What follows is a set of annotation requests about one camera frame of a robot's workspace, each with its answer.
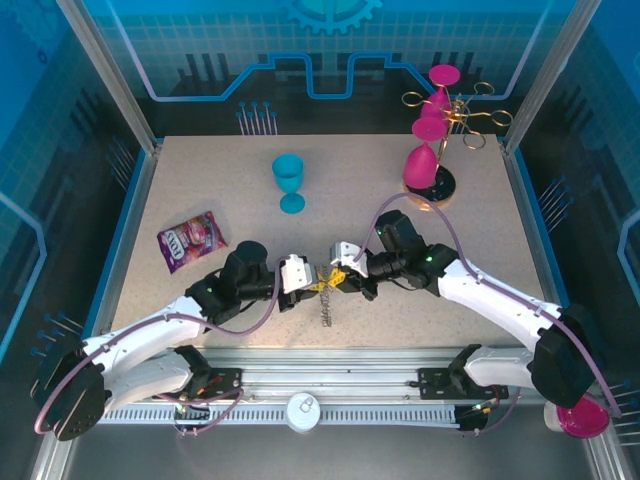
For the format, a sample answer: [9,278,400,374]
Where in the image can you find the aluminium frame post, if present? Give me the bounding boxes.
[502,0,601,156]
[54,0,164,154]

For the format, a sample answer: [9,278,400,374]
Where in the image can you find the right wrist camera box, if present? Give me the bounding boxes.
[327,241,369,279]

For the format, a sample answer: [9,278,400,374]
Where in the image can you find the white slotted cable duct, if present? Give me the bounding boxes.
[99,405,459,426]

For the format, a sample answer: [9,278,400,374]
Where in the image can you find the purple candy bag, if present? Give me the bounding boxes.
[156,210,229,275]

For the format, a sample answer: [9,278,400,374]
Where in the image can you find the teal plastic goblet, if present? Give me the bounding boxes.
[271,153,307,215]

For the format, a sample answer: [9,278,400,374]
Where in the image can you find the pink and white cup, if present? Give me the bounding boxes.
[543,392,611,441]

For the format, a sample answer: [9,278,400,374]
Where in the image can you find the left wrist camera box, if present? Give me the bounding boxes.
[277,253,319,294]

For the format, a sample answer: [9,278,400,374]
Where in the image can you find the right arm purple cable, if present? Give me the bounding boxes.
[354,195,624,436]

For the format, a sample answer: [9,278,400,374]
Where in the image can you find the white tin can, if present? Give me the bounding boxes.
[286,391,322,434]

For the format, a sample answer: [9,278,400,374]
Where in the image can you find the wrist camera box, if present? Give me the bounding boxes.
[327,241,369,279]
[277,253,319,294]

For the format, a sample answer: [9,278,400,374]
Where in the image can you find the gold glass rack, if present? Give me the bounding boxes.
[402,81,515,207]

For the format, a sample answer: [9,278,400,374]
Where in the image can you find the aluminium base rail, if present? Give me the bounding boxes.
[62,347,596,407]

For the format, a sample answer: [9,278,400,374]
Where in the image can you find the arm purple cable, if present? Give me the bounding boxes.
[33,254,296,439]
[354,195,624,436]

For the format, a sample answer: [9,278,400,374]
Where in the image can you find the blue table edge strip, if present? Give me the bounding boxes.
[82,149,151,361]

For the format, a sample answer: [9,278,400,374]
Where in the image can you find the pink plastic goblet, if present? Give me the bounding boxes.
[403,117,447,190]
[418,64,461,124]

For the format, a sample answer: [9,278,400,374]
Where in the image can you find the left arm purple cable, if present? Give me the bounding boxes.
[33,254,296,439]

